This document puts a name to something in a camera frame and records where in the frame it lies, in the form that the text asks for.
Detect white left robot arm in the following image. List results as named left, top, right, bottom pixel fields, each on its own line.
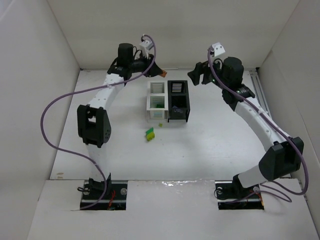
left=77, top=40, right=163, bottom=190

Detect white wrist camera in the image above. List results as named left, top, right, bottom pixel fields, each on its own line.
left=139, top=39, right=154, bottom=55
left=209, top=42, right=226, bottom=58

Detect black two-slot container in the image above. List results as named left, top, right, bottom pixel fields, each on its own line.
left=167, top=80, right=190, bottom=123

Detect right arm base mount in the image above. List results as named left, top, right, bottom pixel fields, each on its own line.
left=213, top=177, right=265, bottom=210

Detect purple lego pieces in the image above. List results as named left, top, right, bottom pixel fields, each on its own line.
left=172, top=106, right=183, bottom=112

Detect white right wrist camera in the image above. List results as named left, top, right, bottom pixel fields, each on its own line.
left=209, top=42, right=226, bottom=58

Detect brown lego plate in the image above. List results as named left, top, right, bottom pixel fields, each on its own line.
left=160, top=71, right=167, bottom=78

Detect white two-slot container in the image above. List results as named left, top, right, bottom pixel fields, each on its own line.
left=146, top=80, right=169, bottom=122

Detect green lego stack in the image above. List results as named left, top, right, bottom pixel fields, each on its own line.
left=145, top=127, right=155, bottom=142

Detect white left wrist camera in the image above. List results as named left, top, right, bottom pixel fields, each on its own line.
left=139, top=39, right=154, bottom=55

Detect aluminium rail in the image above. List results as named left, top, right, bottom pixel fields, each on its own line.
left=249, top=69, right=272, bottom=118

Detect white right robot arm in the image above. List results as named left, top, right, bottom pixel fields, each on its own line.
left=187, top=57, right=304, bottom=195

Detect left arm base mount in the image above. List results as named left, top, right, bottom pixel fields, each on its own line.
left=77, top=177, right=128, bottom=211

